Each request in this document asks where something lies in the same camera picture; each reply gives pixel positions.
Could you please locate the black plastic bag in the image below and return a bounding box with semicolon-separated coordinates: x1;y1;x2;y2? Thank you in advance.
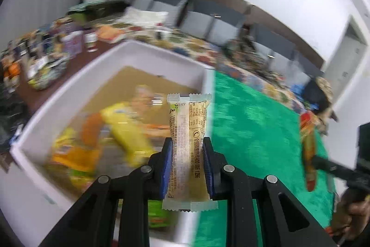
0;89;30;150

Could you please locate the silver foil snack bag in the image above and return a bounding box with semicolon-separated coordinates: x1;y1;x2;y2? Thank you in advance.
27;57;70;90

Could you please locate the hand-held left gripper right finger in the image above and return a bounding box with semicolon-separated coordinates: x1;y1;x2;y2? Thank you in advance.
202;136;336;247

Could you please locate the grey cushion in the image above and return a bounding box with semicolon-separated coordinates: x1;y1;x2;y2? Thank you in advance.
179;1;247;43
248;24;299;63
132;0;192;31

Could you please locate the camouflage cloth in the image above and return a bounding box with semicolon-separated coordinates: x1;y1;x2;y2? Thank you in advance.
225;35;278;74

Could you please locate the white door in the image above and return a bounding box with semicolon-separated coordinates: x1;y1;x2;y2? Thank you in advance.
323;15;368;109

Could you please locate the person's right hand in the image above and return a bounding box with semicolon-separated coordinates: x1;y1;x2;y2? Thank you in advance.
332;192;369;240

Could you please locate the white jar red label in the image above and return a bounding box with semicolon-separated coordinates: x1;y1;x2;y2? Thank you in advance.
83;27;98;53

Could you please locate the cluster of bottles and jars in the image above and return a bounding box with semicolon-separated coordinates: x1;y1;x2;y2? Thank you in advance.
0;18;85;87

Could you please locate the pale yellow snack packet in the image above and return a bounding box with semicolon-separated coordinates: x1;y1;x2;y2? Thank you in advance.
161;93;219;212

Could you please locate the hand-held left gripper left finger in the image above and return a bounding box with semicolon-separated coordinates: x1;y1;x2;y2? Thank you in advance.
39;137;174;247

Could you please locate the dark green bag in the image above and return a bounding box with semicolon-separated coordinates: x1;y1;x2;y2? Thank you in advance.
68;1;128;16

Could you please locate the white box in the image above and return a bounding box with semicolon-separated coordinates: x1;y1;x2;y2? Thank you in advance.
10;40;216;247

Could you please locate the purple box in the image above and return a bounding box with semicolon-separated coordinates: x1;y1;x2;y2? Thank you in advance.
62;30;83;58

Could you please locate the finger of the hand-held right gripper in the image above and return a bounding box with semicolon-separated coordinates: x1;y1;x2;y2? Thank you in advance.
312;156;359;181

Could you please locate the orange book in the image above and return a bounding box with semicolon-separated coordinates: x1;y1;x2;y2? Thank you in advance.
97;25;128;44

